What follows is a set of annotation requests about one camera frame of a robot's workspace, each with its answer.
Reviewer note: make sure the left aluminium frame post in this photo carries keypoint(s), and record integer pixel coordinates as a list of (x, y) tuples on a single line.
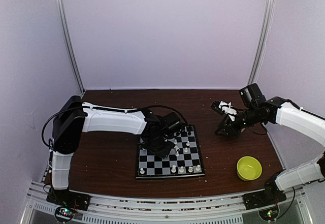
[(69, 45)]

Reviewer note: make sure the yellow-green bowl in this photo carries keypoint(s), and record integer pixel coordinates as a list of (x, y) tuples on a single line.
[(248, 168)]

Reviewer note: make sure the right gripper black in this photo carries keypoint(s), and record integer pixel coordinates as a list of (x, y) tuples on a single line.
[(232, 131)]

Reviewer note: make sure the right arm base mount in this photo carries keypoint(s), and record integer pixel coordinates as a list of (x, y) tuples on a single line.
[(266, 202)]

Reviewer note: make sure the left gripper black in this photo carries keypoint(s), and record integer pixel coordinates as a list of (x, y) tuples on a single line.
[(163, 154)]

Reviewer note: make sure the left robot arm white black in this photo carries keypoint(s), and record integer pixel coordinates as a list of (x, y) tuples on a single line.
[(77, 117)]

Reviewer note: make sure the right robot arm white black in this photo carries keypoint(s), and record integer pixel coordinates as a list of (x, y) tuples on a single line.
[(297, 134)]

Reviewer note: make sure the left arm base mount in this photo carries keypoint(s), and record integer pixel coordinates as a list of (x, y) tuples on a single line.
[(68, 203)]

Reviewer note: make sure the right aluminium frame post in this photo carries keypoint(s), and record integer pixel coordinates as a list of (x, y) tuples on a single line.
[(261, 45)]

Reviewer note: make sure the black white chessboard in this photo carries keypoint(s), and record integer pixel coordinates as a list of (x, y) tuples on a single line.
[(168, 167)]

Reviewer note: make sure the aluminium frame post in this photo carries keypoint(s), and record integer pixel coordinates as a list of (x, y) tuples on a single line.
[(69, 45), (261, 45)]

